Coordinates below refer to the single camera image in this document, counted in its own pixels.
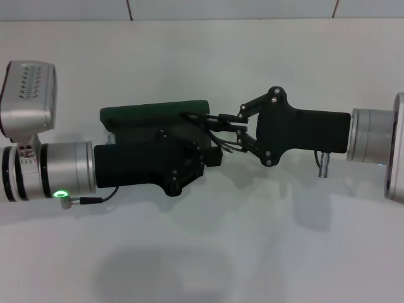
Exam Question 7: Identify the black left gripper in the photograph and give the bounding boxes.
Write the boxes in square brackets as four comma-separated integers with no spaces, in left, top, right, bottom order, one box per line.
[93,128,223,198]

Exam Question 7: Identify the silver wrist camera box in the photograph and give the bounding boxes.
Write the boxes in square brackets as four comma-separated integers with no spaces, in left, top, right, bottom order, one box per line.
[383,92,404,200]
[0,60,58,141]

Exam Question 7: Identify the silver right gripper connector stub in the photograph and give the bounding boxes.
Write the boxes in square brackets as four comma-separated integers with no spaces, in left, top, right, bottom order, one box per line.
[318,151,331,177]

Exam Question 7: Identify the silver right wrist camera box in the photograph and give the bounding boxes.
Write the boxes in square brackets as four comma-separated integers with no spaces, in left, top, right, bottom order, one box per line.
[383,92,404,200]

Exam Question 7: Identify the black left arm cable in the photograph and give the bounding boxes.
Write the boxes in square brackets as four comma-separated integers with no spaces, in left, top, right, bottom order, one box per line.
[59,186,120,210]

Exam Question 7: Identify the black glasses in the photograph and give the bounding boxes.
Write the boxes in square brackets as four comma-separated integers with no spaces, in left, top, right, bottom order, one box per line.
[181,110,247,154]

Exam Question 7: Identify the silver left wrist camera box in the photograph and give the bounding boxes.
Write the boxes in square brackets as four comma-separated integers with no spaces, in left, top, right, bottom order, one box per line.
[0,60,58,141]

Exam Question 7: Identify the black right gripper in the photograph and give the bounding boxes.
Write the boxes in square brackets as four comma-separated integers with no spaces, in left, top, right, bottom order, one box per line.
[219,85,352,167]

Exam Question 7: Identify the green glasses case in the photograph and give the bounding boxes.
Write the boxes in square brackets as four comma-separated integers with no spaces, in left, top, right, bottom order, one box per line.
[99,99,211,149]

